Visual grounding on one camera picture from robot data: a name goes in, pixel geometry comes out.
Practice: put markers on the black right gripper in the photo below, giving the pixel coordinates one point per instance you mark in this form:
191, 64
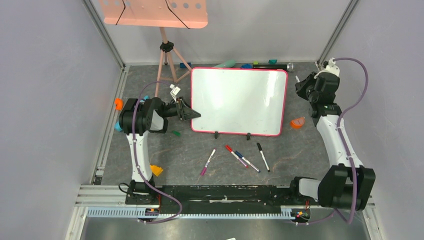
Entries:
301, 86

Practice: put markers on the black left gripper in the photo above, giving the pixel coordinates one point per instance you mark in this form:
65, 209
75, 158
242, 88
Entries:
184, 111

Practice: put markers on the green marker cap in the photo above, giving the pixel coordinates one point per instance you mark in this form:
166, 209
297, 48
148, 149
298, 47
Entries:
176, 133

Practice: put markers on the pink framed whiteboard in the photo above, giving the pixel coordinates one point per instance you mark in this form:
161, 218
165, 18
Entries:
238, 101

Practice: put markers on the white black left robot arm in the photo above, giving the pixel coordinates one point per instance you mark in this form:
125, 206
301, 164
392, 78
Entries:
137, 120

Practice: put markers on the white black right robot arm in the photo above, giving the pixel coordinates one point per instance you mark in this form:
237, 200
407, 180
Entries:
347, 183

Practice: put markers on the black flashlight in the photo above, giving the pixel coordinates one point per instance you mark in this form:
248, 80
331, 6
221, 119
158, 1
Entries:
289, 67

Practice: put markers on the orange half-round block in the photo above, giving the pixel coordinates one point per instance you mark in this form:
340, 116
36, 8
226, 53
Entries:
297, 123

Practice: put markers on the teal triangular block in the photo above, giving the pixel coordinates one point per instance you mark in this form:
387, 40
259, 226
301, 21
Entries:
272, 61

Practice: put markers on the blue block behind stand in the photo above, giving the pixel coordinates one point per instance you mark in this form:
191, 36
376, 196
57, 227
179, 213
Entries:
184, 66

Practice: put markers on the red marker pen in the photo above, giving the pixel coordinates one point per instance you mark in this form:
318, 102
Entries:
234, 154

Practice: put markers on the blue flat block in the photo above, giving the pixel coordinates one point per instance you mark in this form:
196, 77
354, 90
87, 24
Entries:
246, 66

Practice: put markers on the purple marker pen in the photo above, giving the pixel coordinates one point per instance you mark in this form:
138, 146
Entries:
208, 162

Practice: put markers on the teal cylinder toy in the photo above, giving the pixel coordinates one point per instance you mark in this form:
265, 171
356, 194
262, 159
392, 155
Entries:
227, 64

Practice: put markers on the yellow orange stepped block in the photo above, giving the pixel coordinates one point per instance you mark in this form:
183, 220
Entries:
156, 170

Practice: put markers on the blue marker pen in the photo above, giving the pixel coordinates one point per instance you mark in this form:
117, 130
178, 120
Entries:
247, 161

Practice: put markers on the large cyan toy marker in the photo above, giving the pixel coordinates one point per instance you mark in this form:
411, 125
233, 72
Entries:
125, 117

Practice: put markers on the black marker pen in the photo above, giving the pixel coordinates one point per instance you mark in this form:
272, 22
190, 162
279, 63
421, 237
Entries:
263, 157

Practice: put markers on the pink music stand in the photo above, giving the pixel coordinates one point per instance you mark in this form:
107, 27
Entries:
161, 14

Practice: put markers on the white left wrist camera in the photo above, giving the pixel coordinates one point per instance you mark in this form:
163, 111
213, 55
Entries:
174, 91

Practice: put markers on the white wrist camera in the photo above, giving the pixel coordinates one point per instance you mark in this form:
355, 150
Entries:
331, 68
174, 91

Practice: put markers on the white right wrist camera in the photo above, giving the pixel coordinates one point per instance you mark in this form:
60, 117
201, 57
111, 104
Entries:
331, 68

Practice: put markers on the orange block at left rail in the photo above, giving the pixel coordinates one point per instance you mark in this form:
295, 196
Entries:
119, 104

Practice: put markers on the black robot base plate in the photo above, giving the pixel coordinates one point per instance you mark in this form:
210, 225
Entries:
227, 199

